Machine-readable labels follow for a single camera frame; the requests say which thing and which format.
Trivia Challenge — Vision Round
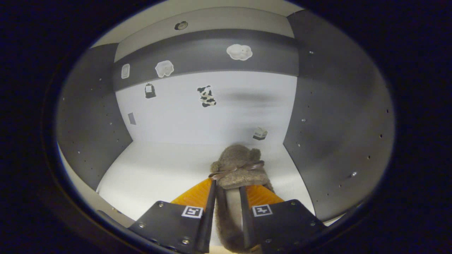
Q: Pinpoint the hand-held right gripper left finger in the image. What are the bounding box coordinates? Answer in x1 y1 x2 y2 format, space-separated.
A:
128 178 216 254

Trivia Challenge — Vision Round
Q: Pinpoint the white cabinet shelf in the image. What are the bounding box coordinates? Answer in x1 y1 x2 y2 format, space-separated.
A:
58 141 316 226

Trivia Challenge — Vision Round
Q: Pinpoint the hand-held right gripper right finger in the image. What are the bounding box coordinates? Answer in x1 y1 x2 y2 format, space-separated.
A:
239 185 327 253

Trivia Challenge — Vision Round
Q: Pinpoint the brown fuzzy shoe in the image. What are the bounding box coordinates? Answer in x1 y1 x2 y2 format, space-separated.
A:
208 144 279 254

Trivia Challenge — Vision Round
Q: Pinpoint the white shoe cabinet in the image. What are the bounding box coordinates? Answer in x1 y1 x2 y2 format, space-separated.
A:
56 0 395 247

